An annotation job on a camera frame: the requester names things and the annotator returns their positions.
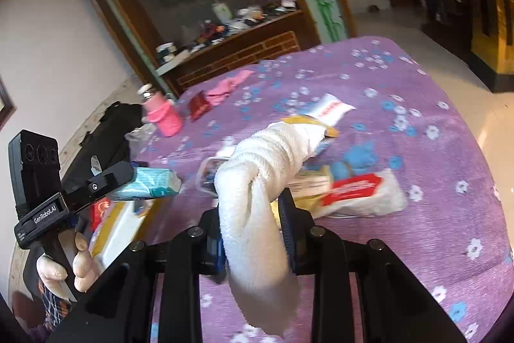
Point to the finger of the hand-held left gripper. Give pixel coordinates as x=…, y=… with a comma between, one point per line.
x=100, y=184

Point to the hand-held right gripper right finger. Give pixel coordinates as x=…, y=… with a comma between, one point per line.
x=288, y=230

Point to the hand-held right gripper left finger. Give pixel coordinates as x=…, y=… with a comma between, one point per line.
x=213, y=246

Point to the teal wipes packet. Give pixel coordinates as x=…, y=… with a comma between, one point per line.
x=152, y=182

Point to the golden cardboard box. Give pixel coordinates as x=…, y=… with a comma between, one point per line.
x=116, y=234

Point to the white towel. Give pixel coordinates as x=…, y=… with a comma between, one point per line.
x=261, y=166

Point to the person's left forearm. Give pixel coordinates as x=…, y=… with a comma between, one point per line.
x=54, y=307

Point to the person's left hand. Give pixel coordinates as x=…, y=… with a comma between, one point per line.
x=82, y=262

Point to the black bag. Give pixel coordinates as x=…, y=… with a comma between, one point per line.
x=100, y=142

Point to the yellow and white packet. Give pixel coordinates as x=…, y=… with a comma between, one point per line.
x=311, y=184

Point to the clear plastic bag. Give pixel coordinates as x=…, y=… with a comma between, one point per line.
x=140, y=136

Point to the clear plastic container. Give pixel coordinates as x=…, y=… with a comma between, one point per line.
x=207, y=174

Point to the red-label white packet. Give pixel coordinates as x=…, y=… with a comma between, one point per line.
x=361, y=192

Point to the pink mesh basket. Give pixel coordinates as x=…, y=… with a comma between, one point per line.
x=164, y=116

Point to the red wallet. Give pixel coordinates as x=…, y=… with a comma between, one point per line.
x=199, y=106

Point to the white packet with red print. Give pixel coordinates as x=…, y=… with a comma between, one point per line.
x=331, y=108

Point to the purple floral bedsheet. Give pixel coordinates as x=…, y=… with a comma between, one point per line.
x=421, y=206

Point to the pink cloth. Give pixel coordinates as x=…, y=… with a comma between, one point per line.
x=227, y=86

